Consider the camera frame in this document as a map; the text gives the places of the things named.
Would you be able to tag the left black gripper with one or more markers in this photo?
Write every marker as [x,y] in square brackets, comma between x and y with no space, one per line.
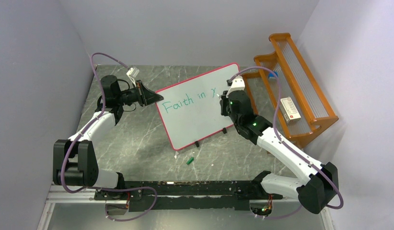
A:
[144,96]

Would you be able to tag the pink-framed whiteboard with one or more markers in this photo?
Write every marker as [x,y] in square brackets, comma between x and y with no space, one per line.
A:
[190,109]

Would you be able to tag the green marker cap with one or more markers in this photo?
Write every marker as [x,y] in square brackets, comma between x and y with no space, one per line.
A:
[190,161]

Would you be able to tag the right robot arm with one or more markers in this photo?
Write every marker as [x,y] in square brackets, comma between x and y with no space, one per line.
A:
[315,185]

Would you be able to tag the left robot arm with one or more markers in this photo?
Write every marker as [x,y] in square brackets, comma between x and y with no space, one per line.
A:
[74,159]

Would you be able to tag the blue eraser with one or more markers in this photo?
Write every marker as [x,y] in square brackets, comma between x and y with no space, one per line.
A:
[273,74]

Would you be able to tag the orange wooden tiered rack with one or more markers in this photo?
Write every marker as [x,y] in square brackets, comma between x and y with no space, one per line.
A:
[298,83]

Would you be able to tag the white red box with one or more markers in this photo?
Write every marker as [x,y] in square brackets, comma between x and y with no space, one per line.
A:
[289,110]

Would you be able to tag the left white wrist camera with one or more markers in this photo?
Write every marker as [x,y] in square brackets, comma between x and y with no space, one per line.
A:
[132,73]

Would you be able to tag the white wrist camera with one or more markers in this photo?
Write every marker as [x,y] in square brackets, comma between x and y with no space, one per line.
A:
[237,84]
[132,73]

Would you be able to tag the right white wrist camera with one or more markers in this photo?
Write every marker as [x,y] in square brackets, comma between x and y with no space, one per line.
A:
[237,84]

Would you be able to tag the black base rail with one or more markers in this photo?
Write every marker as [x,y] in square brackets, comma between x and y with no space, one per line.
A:
[164,195]

